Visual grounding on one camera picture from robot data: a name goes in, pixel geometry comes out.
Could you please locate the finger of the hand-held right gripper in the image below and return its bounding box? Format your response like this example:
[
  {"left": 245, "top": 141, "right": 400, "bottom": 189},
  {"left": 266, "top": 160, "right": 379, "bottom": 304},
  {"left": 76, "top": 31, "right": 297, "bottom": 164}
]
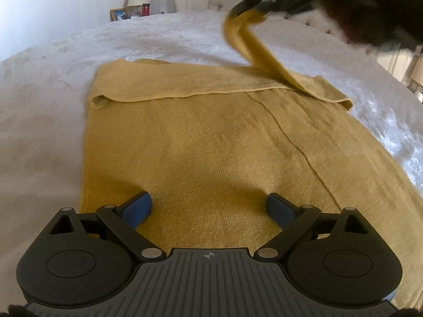
[
  {"left": 228, "top": 0, "right": 269, "bottom": 20},
  {"left": 258, "top": 0, "right": 319, "bottom": 16}
]

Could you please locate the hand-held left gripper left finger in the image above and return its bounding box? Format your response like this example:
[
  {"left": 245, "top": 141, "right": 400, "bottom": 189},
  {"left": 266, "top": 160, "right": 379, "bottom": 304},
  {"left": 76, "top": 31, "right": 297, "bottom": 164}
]
[{"left": 49, "top": 192, "right": 166, "bottom": 262}]

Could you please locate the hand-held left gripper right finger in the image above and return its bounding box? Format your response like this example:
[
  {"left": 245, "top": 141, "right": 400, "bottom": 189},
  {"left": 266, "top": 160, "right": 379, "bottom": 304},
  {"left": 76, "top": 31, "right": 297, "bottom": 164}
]
[{"left": 253, "top": 192, "right": 366, "bottom": 259}]

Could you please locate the yellow knit sweater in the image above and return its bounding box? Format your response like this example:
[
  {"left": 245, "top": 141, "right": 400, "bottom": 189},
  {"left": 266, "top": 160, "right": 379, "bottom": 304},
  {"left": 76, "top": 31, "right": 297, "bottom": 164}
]
[{"left": 79, "top": 9, "right": 423, "bottom": 307}]

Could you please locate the white ornate cabinet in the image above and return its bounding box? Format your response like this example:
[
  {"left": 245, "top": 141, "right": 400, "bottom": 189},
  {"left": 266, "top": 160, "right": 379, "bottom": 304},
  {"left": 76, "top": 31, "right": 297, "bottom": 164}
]
[{"left": 377, "top": 44, "right": 423, "bottom": 101}]

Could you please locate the white embroidered bedspread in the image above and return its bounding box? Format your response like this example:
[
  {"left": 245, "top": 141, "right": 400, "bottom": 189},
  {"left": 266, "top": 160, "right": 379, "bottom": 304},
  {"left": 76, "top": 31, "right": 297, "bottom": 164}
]
[{"left": 0, "top": 8, "right": 423, "bottom": 304}]

